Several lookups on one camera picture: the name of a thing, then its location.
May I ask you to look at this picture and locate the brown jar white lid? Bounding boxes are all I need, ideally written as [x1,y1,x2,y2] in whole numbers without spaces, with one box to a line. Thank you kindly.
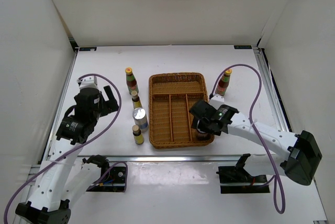
[196,129,211,141]

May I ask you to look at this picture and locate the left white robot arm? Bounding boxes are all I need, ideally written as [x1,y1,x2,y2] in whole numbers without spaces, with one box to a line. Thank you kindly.
[15,81,121,223]

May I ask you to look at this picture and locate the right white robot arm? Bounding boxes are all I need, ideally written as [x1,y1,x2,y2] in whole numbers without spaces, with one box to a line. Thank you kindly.
[189,100,322,186]

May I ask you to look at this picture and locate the small brown cork bottle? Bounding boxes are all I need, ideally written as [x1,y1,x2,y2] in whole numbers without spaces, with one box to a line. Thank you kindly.
[131,91,142,109]

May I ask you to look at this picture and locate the red label sauce bottle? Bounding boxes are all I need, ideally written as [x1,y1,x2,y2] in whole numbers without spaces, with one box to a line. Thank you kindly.
[215,69,232,96]

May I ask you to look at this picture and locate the silver lid blue can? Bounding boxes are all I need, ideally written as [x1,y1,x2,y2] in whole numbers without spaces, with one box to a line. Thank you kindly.
[132,107,149,132]

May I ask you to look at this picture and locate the green label sauce bottle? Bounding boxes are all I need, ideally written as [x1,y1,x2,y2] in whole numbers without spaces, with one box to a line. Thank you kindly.
[125,67,139,94]

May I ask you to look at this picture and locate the woven wicker divided basket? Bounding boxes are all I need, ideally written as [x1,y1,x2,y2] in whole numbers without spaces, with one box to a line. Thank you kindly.
[149,72,214,149]

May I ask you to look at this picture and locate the small yellow cork bottle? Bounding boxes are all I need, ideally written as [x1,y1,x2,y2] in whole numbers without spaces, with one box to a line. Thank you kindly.
[132,125,144,144]

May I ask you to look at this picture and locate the left blue table label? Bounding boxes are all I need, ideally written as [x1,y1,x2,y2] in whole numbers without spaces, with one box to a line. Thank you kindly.
[79,47,97,52]

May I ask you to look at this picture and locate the blue table label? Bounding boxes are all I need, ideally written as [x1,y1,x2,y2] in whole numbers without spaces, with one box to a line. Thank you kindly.
[79,47,97,52]
[233,45,252,50]

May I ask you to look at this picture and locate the right blue table label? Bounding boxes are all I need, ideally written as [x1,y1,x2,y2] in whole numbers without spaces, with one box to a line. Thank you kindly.
[233,45,252,50]

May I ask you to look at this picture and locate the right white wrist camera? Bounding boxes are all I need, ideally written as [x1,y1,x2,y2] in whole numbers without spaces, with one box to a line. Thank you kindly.
[209,94,225,109]

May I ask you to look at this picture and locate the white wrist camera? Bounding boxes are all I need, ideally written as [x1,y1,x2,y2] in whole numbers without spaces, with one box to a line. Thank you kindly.
[209,94,225,109]
[77,75,98,91]

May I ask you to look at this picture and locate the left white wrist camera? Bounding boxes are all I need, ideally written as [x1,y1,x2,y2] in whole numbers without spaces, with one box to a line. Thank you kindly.
[77,75,98,91]

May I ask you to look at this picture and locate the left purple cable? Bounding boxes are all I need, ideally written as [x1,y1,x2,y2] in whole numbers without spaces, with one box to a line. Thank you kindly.
[3,73,128,224]

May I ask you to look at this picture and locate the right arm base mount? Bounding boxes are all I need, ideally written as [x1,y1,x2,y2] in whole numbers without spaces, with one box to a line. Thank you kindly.
[216,154,270,194]

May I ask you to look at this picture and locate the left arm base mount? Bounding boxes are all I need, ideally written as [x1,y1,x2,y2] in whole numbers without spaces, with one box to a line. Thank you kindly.
[82,155,128,193]

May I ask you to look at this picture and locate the front aluminium rail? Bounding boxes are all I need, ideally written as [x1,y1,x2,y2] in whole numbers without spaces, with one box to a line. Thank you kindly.
[28,154,286,162]

